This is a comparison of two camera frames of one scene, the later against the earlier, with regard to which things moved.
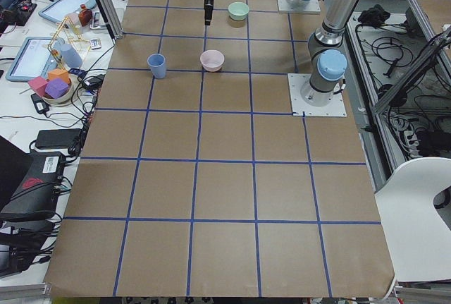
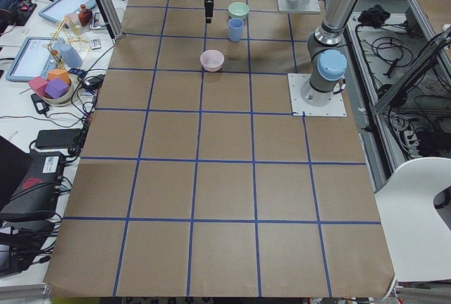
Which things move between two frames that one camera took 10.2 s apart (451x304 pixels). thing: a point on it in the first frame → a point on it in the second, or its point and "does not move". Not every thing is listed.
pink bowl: x=212 y=60 does not move
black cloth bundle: x=375 y=15 does not move
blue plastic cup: x=158 y=64 → x=235 y=29
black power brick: x=58 y=138 does not move
